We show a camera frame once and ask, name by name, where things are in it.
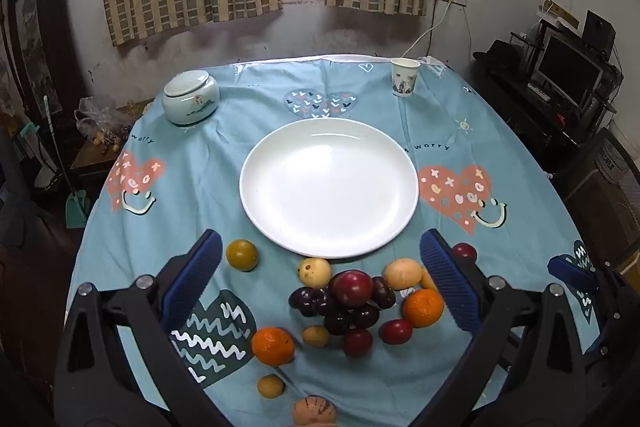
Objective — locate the small tan round fruit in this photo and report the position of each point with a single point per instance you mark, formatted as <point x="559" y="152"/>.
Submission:
<point x="315" y="335"/>

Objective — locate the black speaker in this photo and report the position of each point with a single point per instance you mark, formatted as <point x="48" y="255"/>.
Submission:
<point x="599" y="29"/>

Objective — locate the blue heart print tablecloth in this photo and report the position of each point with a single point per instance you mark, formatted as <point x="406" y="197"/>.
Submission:
<point x="200" y="177"/>

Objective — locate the yellow green tangerine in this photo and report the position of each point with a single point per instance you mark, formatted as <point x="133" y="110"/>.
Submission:
<point x="242" y="255"/>

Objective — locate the dark framed wall picture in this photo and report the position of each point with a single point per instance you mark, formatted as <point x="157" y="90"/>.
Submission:
<point x="37" y="32"/>

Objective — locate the spotted tan peach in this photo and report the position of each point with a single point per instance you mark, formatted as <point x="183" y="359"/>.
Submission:
<point x="314" y="411"/>

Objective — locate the green dustpan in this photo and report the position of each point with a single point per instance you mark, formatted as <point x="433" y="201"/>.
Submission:
<point x="77" y="209"/>

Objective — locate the wooden side table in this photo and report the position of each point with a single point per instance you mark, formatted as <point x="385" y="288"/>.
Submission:
<point x="90" y="162"/>

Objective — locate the brown box with label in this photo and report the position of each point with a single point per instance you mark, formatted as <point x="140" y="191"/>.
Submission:
<point x="605" y="192"/>

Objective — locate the orange mandarin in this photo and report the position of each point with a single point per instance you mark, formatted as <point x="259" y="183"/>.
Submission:
<point x="272" y="346"/>
<point x="423" y="307"/>

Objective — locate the clear plastic bag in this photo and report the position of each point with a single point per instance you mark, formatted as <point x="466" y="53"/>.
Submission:
<point x="102" y="117"/>

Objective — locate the flat cardboard box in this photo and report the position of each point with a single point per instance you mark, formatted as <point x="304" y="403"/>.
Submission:
<point x="559" y="13"/>

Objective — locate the white round plate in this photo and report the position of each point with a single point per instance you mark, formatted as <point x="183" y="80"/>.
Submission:
<point x="325" y="187"/>

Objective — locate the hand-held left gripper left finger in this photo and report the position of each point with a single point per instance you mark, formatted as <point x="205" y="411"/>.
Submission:
<point x="192" y="282"/>

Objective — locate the printed paper cup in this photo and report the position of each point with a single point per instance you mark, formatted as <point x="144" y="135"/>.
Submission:
<point x="404" y="77"/>

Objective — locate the small cardboard box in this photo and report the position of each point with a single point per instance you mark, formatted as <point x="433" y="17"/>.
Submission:
<point x="629" y="264"/>

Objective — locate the white remote control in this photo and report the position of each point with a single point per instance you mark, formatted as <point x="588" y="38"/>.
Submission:
<point x="539" y="91"/>

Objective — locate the pale green ceramic lidded jar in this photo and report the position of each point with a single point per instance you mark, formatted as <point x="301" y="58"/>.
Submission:
<point x="190" y="99"/>

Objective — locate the computer monitor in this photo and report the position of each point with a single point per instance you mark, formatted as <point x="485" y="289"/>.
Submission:
<point x="567" y="67"/>

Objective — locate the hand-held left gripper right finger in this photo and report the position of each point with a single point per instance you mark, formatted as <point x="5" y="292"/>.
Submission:
<point x="450" y="282"/>

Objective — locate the black equipment rack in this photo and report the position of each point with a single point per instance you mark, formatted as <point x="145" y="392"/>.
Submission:
<point x="525" y="112"/>

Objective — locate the black hat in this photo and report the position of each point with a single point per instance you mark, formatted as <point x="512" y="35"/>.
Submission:
<point x="497" y="53"/>

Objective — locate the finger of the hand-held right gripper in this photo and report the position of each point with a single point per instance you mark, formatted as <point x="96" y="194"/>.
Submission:
<point x="570" y="272"/>
<point x="607" y="332"/>

